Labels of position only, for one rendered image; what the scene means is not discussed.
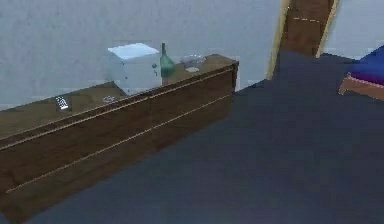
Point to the white box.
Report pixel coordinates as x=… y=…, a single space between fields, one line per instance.
x=135 y=68

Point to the long brown wooden cabinet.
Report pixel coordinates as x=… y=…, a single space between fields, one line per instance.
x=133 y=133

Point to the black remote control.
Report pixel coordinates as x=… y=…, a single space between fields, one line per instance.
x=62 y=102

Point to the green glass bottle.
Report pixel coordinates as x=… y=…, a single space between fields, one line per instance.
x=166 y=65

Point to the brown wooden room door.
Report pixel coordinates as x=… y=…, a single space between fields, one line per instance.
x=305 y=26

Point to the bed with blue cover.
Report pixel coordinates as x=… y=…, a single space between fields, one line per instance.
x=365 y=75

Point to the clear glass bowl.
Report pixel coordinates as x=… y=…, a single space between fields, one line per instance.
x=192 y=62

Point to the small grey flat object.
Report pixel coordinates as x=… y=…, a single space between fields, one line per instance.
x=109 y=99

